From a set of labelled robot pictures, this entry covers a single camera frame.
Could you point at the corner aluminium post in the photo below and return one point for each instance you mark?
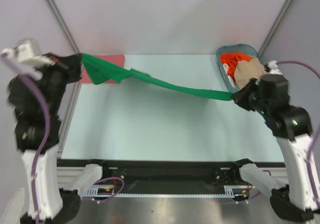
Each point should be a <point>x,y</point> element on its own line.
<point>56,13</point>
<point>281,15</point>

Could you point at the beige t shirt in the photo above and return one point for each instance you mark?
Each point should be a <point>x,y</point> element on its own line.
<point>245,71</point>

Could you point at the blue plastic basket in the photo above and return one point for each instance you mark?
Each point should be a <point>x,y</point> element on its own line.
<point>243,48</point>

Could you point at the right corner aluminium post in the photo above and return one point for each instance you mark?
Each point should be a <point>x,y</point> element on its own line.
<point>281,15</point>

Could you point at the left corner aluminium post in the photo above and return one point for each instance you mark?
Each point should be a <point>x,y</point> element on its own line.
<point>56,13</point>

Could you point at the aluminium frame rail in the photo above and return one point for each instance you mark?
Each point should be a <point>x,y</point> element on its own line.
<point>67,174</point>

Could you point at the orange t shirt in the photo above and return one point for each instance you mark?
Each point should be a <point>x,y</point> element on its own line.
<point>233,58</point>

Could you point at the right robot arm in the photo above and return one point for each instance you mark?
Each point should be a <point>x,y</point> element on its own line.
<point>299,199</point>

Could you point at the folded pink t shirt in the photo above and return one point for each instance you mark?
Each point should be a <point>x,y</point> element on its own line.
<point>98,69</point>

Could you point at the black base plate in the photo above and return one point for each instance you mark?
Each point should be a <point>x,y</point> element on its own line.
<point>168,177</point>

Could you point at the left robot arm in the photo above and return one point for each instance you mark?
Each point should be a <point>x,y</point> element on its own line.
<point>36,104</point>

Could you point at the white garment in basket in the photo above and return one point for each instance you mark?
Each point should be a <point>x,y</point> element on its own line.
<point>230,70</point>

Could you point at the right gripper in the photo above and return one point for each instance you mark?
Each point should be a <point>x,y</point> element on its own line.
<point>240,97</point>

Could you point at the green t shirt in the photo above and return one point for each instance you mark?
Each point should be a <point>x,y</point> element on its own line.
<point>204,93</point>

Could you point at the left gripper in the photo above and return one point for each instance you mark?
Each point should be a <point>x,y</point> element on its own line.
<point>69,65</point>

